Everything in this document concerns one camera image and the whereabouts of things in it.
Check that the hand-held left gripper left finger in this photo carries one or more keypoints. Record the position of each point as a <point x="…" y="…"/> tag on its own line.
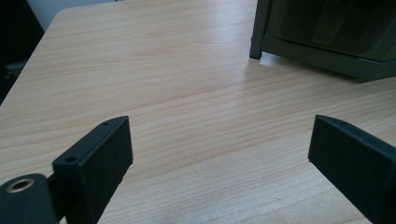
<point x="93" y="165"/>

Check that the dark grey corner rack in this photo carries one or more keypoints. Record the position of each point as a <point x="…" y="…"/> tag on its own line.
<point x="327" y="28"/>

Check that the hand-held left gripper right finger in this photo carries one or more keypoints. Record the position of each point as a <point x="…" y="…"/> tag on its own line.
<point x="358" y="161"/>

